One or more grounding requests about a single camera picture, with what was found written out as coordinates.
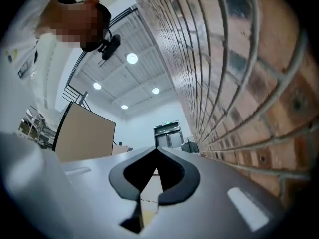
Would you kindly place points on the badge on shirt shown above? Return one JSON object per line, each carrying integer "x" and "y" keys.
{"x": 25, "y": 70}

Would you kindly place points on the cardboard box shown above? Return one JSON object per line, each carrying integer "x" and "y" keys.
{"x": 122, "y": 149}

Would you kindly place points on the person's white shirt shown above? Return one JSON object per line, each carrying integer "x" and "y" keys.
{"x": 47, "y": 66}

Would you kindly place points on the brown partition board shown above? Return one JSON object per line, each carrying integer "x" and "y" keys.
{"x": 84, "y": 136}

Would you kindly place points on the black stair railing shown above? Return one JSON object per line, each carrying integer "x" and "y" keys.
{"x": 73, "y": 93}

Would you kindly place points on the black head-mounted camera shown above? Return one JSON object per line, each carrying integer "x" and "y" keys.
{"x": 111, "y": 47}

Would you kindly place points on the round ceiling light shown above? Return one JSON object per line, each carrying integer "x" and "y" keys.
{"x": 155, "y": 90}
{"x": 124, "y": 106}
{"x": 97, "y": 85}
{"x": 131, "y": 58}

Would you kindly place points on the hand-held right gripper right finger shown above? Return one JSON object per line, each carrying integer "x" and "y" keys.
{"x": 190, "y": 178}

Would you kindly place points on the metal storage shelf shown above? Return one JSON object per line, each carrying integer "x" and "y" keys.
{"x": 37, "y": 126}

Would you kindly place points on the grey double door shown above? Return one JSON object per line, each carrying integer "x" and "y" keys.
{"x": 169, "y": 137}

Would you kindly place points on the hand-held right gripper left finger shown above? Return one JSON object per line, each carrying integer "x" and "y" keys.
{"x": 117, "y": 178}

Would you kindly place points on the person's head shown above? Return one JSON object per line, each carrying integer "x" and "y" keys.
{"x": 74, "y": 21}

